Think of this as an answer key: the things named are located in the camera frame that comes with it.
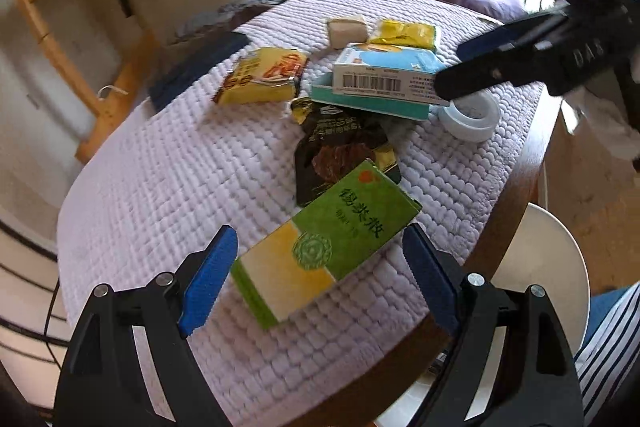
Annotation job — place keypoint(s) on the dark snack wrapper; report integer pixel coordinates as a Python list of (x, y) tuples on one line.
[(335, 147)]

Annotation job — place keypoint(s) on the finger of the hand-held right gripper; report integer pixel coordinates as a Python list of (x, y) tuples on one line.
[(505, 39), (495, 74)]

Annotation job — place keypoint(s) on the navy blue pad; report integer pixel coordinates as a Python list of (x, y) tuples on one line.
[(195, 67)]

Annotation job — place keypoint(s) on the person's blue jeans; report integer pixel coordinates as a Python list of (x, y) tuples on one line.
[(607, 312)]

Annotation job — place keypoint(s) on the yellow snack packet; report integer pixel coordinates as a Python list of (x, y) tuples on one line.
[(255, 79)]

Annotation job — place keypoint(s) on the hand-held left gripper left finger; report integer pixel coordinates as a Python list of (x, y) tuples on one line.
[(210, 279)]

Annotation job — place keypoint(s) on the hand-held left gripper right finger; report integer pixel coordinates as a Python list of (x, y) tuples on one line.
[(431, 279)]

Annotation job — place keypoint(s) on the person's striped shirt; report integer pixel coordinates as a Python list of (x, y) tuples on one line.
[(615, 357)]

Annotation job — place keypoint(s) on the white and blue box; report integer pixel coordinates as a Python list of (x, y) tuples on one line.
[(380, 79)]

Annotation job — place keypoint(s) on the wooden table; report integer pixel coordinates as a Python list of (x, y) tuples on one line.
[(525, 172)]

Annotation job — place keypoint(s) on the green and yellow box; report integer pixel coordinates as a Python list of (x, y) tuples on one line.
[(340, 227)]

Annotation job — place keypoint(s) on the yellow crinkled packet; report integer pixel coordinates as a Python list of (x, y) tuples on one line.
[(405, 34)]

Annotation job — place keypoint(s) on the teal box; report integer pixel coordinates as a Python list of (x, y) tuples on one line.
[(370, 108)]

